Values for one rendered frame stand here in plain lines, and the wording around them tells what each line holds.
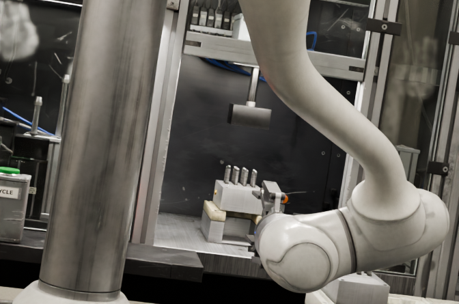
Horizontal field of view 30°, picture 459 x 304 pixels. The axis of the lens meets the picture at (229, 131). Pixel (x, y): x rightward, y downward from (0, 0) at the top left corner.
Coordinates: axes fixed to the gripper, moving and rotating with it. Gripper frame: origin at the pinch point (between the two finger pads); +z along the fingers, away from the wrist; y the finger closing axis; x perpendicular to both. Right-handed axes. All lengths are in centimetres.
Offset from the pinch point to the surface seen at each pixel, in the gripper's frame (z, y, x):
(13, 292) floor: 296, -100, 63
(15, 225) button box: -5.8, -6.1, 44.1
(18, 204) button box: -5.8, -2.3, 44.0
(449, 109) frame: 7.4, 25.8, -37.3
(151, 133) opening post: 7.5, 12.5, 22.0
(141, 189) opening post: 7.6, 1.4, 22.2
